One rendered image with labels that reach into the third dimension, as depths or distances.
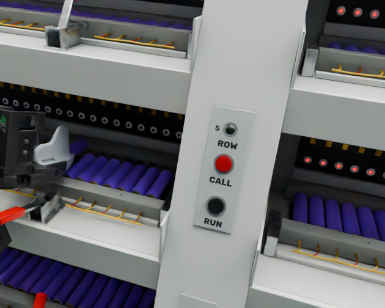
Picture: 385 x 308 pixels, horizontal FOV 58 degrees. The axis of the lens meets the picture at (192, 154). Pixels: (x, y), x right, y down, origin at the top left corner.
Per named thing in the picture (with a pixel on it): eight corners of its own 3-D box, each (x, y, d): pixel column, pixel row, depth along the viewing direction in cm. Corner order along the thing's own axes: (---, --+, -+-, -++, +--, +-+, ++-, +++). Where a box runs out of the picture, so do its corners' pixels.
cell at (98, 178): (121, 170, 52) (99, 193, 47) (110, 167, 53) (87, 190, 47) (120, 159, 51) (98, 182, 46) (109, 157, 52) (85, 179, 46)
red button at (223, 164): (230, 173, 34) (233, 157, 33) (213, 170, 34) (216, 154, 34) (231, 172, 35) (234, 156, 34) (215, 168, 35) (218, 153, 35)
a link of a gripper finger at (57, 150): (94, 126, 48) (46, 127, 39) (88, 168, 48) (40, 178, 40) (75, 122, 49) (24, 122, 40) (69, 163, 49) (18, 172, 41)
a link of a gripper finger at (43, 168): (76, 164, 43) (21, 173, 35) (74, 175, 43) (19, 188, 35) (46, 155, 45) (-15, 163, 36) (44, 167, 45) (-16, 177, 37)
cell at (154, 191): (173, 181, 50) (156, 207, 45) (161, 179, 51) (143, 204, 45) (173, 171, 50) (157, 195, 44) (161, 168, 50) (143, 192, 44)
